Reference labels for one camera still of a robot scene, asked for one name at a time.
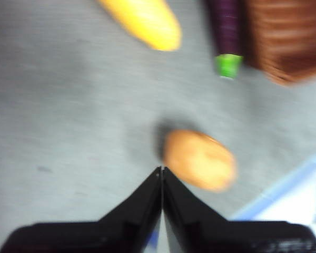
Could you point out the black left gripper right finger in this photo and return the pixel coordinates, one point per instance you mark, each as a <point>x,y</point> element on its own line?
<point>213,237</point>

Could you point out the purple eggplant with green stem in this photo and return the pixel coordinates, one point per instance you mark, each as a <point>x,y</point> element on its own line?
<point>226,34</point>

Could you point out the brown wicker basket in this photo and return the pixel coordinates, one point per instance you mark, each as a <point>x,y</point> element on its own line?
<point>284,39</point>

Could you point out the yellow corn cob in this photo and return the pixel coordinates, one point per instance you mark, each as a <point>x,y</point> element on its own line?
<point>147,23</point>

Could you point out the brown potato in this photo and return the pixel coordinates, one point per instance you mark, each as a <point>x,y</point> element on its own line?
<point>200,160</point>

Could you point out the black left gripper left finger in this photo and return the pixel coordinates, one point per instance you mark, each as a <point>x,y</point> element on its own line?
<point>116,234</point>

